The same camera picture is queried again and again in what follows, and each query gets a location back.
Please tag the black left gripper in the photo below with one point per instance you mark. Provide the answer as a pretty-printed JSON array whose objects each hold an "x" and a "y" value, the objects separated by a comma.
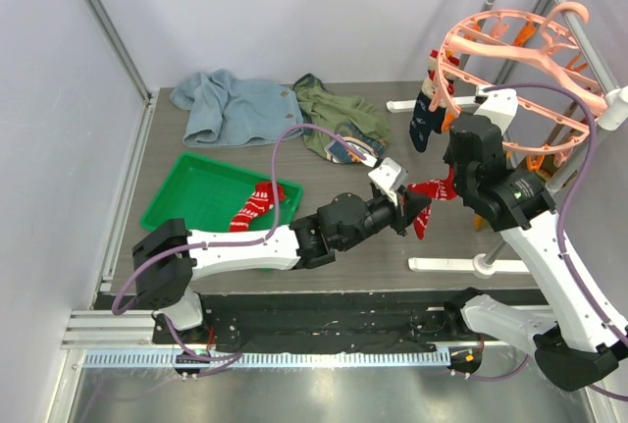
[{"x": 410, "y": 204}]

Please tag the red snowflake sock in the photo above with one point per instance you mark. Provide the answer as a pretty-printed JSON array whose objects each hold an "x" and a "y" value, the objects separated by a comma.
[
  {"x": 436, "y": 190},
  {"x": 257, "y": 213}
]

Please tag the navy santa sock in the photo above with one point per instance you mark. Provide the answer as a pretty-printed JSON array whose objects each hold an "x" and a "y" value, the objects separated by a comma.
[{"x": 424, "y": 121}]

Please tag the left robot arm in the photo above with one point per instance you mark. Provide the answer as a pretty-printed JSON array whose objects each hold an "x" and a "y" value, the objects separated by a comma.
[{"x": 171, "y": 257}]

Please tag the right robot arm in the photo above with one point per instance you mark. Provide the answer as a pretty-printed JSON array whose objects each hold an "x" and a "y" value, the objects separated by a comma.
[{"x": 587, "y": 337}]

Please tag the pink round clip hanger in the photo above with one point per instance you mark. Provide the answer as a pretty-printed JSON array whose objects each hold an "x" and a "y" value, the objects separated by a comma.
[{"x": 511, "y": 46}]

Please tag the olive green printed shirt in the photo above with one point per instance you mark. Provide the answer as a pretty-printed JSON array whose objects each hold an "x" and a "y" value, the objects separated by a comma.
[{"x": 359, "y": 122}]

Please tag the olive orange sock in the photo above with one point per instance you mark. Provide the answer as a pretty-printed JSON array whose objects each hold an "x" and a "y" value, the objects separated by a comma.
[{"x": 544, "y": 166}]

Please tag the green plastic tray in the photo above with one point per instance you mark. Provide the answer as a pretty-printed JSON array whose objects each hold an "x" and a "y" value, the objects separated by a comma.
[{"x": 196, "y": 203}]

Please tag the light blue denim garment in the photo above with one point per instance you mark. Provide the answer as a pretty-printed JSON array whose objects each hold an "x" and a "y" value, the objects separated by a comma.
[{"x": 224, "y": 111}]

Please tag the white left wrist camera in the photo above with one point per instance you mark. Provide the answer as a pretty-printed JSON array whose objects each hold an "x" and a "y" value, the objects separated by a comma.
[{"x": 387, "y": 177}]

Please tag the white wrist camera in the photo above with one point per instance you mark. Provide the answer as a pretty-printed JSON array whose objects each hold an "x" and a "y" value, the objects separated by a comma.
[
  {"x": 387, "y": 177},
  {"x": 500, "y": 107}
]

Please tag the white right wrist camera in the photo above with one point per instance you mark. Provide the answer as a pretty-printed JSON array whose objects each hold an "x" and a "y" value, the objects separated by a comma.
[{"x": 500, "y": 107}]

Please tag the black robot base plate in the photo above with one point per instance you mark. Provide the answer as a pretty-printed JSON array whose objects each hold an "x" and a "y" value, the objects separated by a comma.
[{"x": 329, "y": 323}]

